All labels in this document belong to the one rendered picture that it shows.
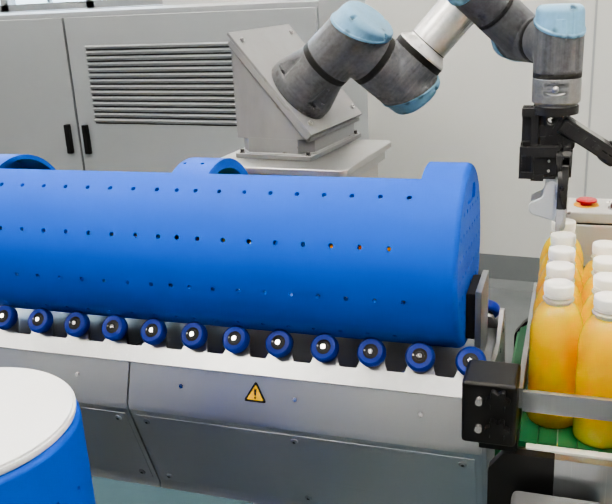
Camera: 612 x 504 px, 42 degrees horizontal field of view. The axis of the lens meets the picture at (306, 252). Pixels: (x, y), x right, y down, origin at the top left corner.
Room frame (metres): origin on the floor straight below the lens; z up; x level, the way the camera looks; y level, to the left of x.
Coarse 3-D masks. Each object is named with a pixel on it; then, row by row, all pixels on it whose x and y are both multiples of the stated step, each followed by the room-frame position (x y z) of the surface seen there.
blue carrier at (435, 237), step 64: (0, 192) 1.32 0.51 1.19; (64, 192) 1.28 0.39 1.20; (128, 192) 1.24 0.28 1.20; (192, 192) 1.21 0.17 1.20; (256, 192) 1.18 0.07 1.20; (320, 192) 1.15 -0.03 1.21; (384, 192) 1.12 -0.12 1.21; (448, 192) 1.09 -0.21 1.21; (0, 256) 1.27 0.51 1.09; (64, 256) 1.23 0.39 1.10; (128, 256) 1.19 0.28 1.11; (192, 256) 1.16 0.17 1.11; (256, 256) 1.12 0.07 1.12; (320, 256) 1.09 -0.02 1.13; (384, 256) 1.06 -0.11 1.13; (448, 256) 1.03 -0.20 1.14; (192, 320) 1.21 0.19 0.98; (256, 320) 1.16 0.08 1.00; (320, 320) 1.11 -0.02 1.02; (384, 320) 1.07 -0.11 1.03; (448, 320) 1.04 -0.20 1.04
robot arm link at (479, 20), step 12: (456, 0) 1.32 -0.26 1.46; (468, 0) 1.31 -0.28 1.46; (480, 0) 1.31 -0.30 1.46; (492, 0) 1.31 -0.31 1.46; (504, 0) 1.32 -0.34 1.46; (468, 12) 1.33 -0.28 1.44; (480, 12) 1.32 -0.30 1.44; (492, 12) 1.32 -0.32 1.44; (504, 12) 1.32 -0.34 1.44; (480, 24) 1.34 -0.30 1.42; (492, 24) 1.32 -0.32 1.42
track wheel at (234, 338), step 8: (232, 328) 1.18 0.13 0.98; (240, 328) 1.18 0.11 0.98; (224, 336) 1.18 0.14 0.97; (232, 336) 1.17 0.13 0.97; (240, 336) 1.17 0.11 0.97; (248, 336) 1.17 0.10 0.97; (224, 344) 1.17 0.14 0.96; (232, 344) 1.17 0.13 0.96; (240, 344) 1.16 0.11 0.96; (248, 344) 1.17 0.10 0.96; (232, 352) 1.16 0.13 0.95; (240, 352) 1.17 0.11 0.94
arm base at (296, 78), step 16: (304, 48) 1.69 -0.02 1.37; (288, 64) 1.70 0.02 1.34; (304, 64) 1.67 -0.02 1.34; (288, 80) 1.67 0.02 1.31; (304, 80) 1.66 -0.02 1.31; (320, 80) 1.66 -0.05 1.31; (336, 80) 1.66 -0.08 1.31; (288, 96) 1.67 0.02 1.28; (304, 96) 1.66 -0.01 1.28; (320, 96) 1.68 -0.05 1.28; (336, 96) 1.71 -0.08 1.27; (304, 112) 1.68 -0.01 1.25; (320, 112) 1.69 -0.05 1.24
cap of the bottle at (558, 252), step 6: (552, 246) 1.14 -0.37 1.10; (558, 246) 1.14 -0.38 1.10; (564, 246) 1.14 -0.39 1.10; (570, 246) 1.14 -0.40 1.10; (552, 252) 1.12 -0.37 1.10; (558, 252) 1.11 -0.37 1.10; (564, 252) 1.11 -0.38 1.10; (570, 252) 1.11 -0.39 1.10; (552, 258) 1.12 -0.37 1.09; (558, 258) 1.11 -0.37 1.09; (564, 258) 1.11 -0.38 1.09; (570, 258) 1.11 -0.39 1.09
